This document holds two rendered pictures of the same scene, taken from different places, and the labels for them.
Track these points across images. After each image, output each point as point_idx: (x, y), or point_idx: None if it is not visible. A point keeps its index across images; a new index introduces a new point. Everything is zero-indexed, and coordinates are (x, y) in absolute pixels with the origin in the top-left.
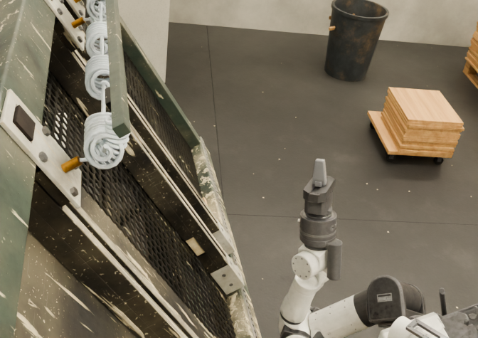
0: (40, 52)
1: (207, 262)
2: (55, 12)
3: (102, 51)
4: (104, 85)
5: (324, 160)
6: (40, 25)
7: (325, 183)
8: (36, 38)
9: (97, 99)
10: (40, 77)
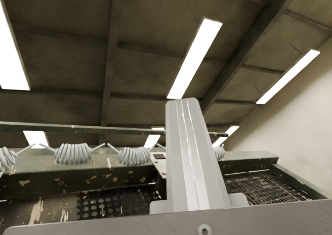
0: (91, 163)
1: None
2: (152, 162)
3: (96, 147)
4: (39, 143)
5: (186, 98)
6: (119, 160)
7: (172, 199)
8: (100, 160)
9: (57, 163)
10: (64, 166)
